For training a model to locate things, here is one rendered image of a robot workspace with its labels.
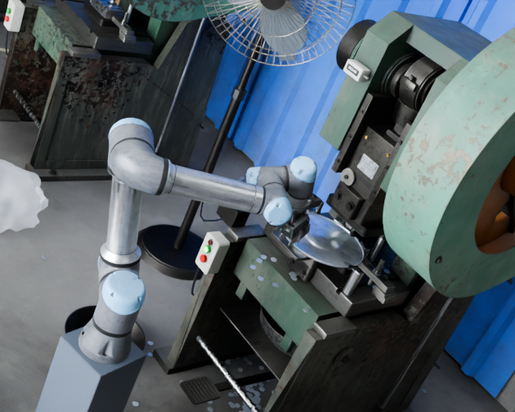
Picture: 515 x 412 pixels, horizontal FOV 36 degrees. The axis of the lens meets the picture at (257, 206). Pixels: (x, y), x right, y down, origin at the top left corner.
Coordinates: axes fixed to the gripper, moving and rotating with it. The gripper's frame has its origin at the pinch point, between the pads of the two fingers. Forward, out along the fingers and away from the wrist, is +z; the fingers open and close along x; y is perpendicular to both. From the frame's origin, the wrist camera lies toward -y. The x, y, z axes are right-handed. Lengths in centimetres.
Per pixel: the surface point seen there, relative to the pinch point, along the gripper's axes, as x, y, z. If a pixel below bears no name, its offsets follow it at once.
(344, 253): 11.9, -12.8, 7.7
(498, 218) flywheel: 46, -36, -19
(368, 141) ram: 0.7, -30.6, -22.4
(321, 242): 4.8, -9.1, 5.3
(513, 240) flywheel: 52, -39, -13
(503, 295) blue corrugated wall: 48, -104, 87
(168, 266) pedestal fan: -66, -10, 89
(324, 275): 11.3, -4.6, 12.4
